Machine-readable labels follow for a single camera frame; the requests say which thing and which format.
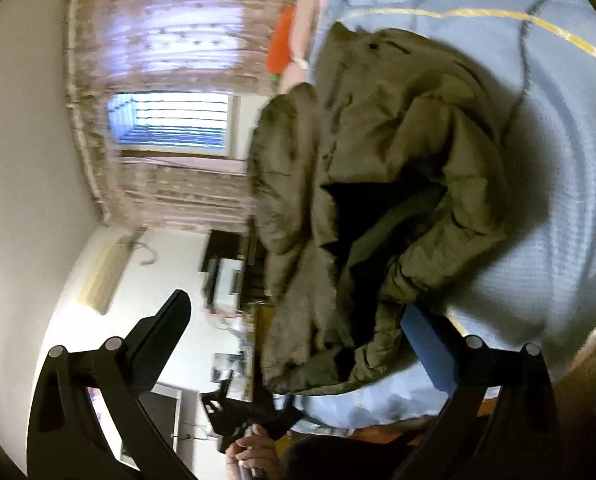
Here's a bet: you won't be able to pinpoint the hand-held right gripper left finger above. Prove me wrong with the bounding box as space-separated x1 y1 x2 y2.
28 289 199 480

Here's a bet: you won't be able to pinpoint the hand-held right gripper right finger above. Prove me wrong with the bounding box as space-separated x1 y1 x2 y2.
393 305 564 480

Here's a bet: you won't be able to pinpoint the olive green hooded jacket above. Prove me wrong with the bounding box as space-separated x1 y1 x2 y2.
245 22 511 396

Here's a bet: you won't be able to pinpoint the person's left hand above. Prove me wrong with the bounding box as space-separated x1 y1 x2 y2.
225 424 280 480

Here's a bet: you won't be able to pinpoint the white air conditioner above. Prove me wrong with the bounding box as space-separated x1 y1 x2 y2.
85 240 129 311

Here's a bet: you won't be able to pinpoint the black television screen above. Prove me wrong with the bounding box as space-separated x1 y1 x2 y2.
85 382 184 466

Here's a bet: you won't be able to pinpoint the white printer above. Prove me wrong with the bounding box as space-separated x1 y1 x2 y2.
213 257 244 311

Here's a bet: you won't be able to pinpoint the person's dark clothing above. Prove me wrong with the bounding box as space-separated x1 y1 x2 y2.
280 432 429 480

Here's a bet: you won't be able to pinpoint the black computer monitor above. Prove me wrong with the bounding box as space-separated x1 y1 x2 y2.
200 230 244 273

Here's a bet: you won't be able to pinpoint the dark computer desk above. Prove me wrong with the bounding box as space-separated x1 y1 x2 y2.
238 220 270 306

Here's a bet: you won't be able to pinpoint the pink floral lace curtain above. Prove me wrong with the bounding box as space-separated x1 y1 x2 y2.
80 157 254 233
68 0 309 111

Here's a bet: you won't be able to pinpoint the blue checked quilt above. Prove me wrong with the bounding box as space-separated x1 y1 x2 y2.
273 0 596 433

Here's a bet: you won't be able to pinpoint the barred window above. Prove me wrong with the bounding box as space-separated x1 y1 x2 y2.
107 91 241 158

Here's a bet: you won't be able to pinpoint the pink pillow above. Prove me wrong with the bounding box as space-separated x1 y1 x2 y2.
290 0 331 63
277 62 313 95

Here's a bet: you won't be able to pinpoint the orange carrot plush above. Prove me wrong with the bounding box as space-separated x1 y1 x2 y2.
265 4 297 77

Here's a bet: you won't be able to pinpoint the photo frame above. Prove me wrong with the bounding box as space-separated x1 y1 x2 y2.
213 352 244 383

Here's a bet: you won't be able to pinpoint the wall wires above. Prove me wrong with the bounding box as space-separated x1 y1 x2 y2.
120 232 157 267

